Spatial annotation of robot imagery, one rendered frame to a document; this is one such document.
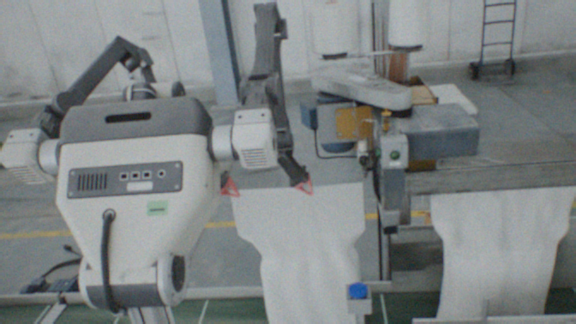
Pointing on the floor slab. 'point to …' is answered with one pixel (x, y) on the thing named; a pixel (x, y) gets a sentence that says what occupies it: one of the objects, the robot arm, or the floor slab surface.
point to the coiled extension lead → (65, 261)
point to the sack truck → (495, 63)
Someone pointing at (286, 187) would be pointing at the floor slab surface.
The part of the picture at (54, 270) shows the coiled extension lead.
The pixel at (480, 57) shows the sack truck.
